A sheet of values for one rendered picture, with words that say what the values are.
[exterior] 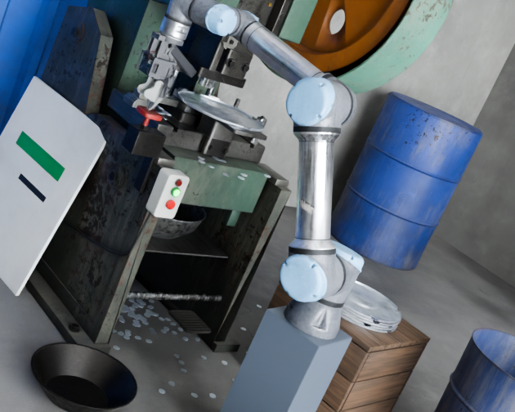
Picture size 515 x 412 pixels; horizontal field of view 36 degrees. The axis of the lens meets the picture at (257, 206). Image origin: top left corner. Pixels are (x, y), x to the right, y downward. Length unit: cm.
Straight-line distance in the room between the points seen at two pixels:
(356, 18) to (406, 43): 23
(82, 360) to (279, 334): 62
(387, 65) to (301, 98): 76
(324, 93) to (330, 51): 90
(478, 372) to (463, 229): 336
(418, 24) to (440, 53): 272
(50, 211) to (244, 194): 62
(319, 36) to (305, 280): 115
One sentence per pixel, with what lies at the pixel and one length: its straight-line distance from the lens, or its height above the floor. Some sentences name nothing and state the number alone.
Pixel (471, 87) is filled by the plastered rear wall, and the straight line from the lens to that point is 568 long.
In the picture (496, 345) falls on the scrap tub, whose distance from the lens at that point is 281.
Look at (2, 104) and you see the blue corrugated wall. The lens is 364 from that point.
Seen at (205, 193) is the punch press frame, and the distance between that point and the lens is 251.
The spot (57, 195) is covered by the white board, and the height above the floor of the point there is 33.
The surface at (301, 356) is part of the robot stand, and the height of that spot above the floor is 40.
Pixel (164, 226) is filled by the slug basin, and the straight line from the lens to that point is 261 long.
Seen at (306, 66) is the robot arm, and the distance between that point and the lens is 211.
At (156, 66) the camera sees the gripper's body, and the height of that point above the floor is 89.
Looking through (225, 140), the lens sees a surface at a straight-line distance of 254.
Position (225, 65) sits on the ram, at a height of 92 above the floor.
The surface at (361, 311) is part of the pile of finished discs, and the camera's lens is 261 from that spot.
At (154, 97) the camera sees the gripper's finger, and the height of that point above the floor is 80.
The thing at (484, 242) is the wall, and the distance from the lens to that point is 572.
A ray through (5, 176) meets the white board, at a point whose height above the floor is 25.
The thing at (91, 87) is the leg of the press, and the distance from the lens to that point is 269.
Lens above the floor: 124
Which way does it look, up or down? 16 degrees down
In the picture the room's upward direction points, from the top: 24 degrees clockwise
